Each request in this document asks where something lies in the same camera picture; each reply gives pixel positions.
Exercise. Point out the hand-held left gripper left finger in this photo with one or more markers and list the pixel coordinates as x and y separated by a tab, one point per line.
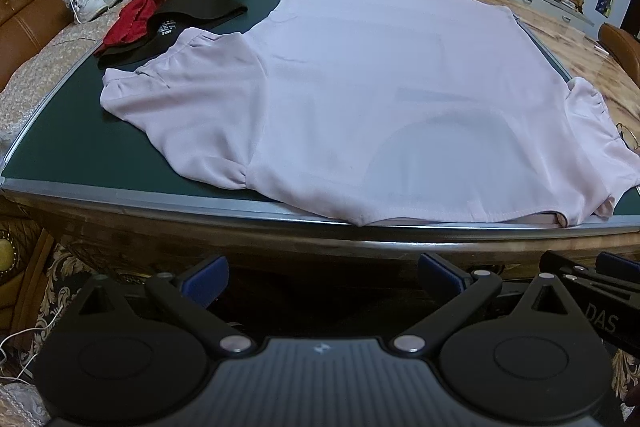
207	280

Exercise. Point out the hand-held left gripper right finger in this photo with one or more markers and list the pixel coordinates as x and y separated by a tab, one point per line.
436	272

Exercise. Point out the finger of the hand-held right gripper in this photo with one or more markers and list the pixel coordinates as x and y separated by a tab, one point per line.
570	264
617	264

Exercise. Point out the pale pink shirt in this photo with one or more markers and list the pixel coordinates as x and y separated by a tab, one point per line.
375	82

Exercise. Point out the eyeglasses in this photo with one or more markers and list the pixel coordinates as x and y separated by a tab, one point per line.
620	125

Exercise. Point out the ornate patterned carpet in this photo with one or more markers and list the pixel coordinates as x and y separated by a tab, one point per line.
55	277

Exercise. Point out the black garment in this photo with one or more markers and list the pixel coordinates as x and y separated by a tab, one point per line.
200	2

